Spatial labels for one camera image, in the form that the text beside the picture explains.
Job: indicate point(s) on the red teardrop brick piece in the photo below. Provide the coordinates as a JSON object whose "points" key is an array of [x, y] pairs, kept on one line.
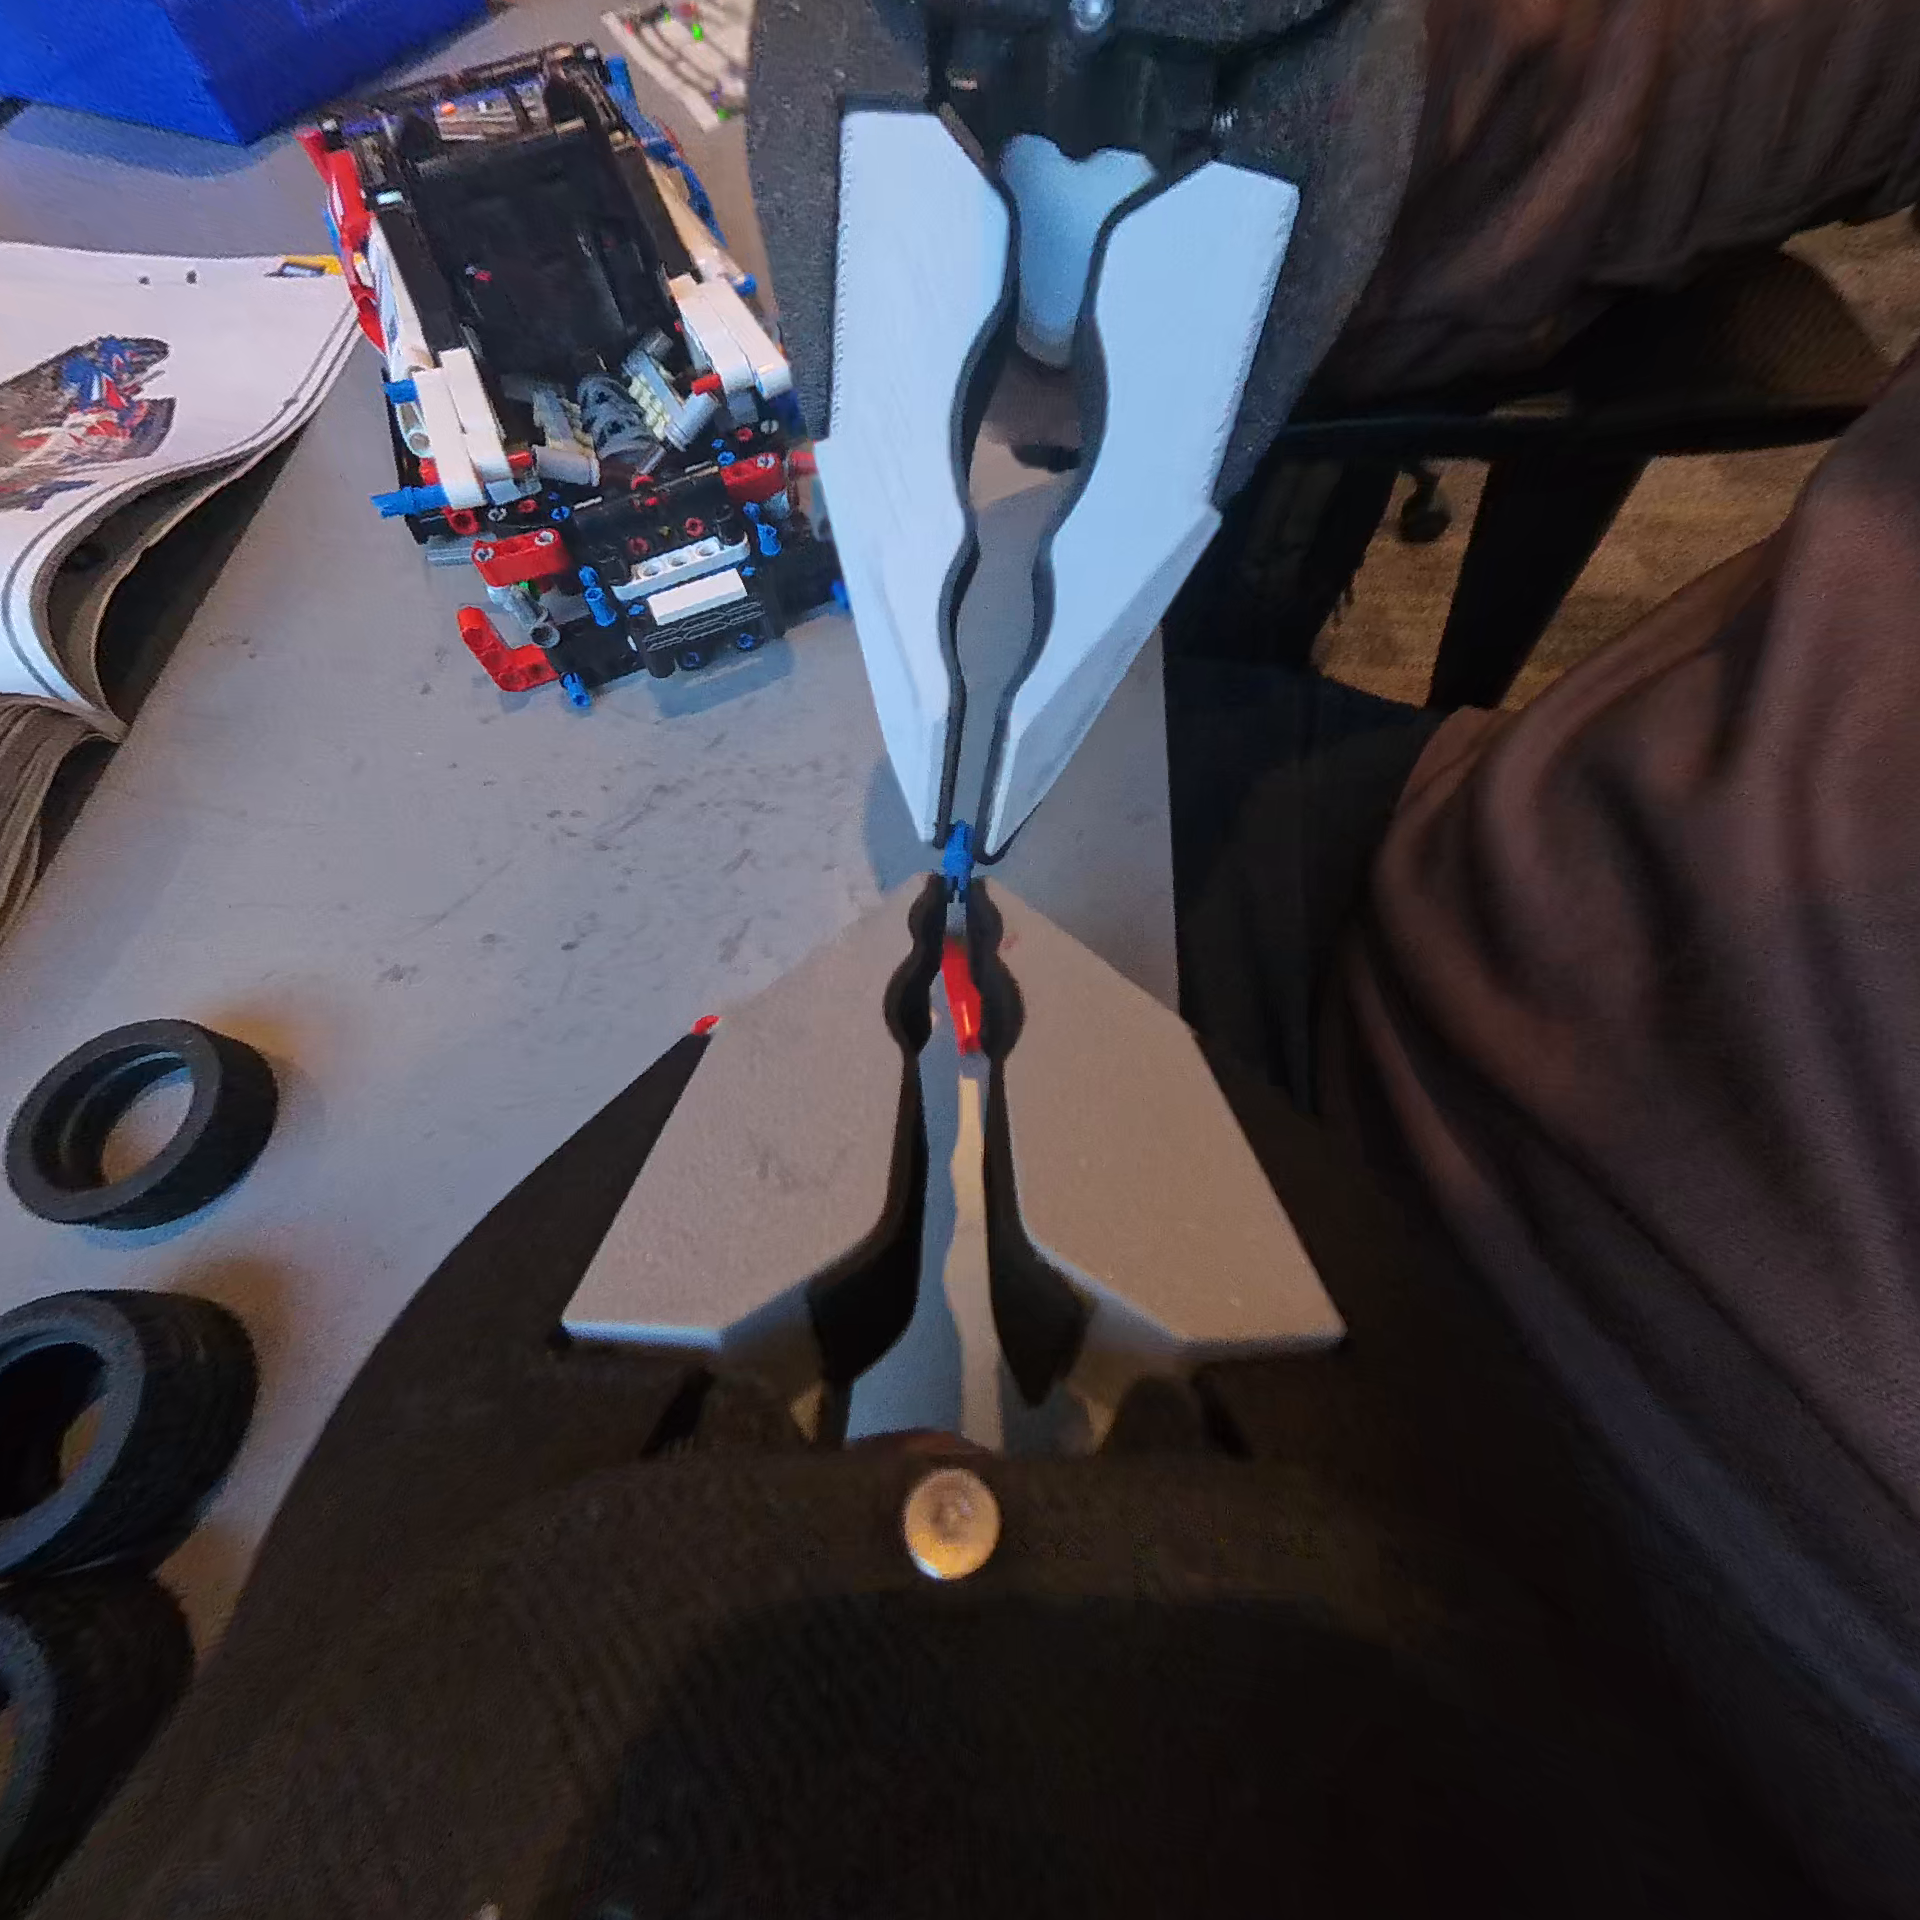
{"points": [[960, 991]]}

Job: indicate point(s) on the blue brick pin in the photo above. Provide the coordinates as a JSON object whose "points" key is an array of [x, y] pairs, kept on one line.
{"points": [[957, 856]]}

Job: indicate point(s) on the open instruction booklet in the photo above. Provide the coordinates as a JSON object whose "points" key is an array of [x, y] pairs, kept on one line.
{"points": [[149, 376]]}

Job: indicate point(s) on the grey desk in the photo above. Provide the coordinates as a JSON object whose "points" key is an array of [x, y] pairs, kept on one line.
{"points": [[452, 870]]}

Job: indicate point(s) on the sticker sheet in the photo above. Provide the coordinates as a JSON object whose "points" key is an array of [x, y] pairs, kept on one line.
{"points": [[692, 60]]}

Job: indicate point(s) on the toy brick race car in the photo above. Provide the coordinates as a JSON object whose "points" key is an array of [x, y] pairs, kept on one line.
{"points": [[524, 254]]}

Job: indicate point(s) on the black rubber tyre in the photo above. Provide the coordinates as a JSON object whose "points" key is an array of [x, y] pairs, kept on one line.
{"points": [[226, 1141], [119, 1681], [181, 1394]]}

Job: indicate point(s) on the blue plastic bin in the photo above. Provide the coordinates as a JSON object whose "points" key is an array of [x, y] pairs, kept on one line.
{"points": [[226, 60]]}

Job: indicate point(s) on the black metal frame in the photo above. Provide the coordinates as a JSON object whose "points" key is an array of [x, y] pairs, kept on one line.
{"points": [[1500, 422]]}

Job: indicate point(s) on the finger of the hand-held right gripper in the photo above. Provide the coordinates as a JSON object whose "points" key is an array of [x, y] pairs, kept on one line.
{"points": [[1172, 422], [901, 450]]}

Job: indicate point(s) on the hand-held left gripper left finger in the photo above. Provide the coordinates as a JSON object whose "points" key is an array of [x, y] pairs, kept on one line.
{"points": [[735, 1185]]}

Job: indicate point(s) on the person's brown shirt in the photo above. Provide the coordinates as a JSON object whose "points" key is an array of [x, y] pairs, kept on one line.
{"points": [[1651, 1049]]}

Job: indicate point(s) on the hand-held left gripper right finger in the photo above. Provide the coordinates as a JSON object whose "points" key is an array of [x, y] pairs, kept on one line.
{"points": [[1156, 1185]]}

